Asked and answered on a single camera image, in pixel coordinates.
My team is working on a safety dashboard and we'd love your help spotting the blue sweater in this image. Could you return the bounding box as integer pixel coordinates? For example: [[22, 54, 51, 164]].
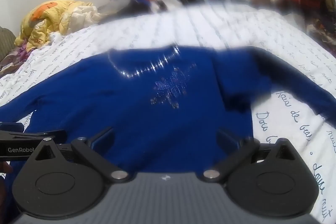
[[0, 46, 334, 222]]

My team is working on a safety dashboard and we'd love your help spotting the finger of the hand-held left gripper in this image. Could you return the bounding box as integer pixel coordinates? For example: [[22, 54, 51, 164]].
[[16, 130, 66, 141], [0, 123, 25, 132]]

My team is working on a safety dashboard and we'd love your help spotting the dark grey bag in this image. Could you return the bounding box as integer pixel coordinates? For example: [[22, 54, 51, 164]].
[[98, 0, 151, 17]]

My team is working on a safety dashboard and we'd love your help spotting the yellow quilt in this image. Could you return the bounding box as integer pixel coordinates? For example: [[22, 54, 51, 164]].
[[14, 0, 100, 51]]

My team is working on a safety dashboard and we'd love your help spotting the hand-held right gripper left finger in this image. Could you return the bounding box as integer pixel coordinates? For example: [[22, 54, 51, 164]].
[[34, 127, 130, 183]]

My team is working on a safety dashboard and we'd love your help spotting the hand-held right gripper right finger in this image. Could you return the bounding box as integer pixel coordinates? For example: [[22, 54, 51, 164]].
[[201, 128, 297, 183]]

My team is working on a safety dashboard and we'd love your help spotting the purple patterned cloth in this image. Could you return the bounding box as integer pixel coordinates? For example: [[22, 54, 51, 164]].
[[0, 40, 29, 75]]

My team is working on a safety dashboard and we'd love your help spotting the white script-printed bedspread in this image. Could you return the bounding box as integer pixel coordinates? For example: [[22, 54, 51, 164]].
[[0, 2, 336, 223]]

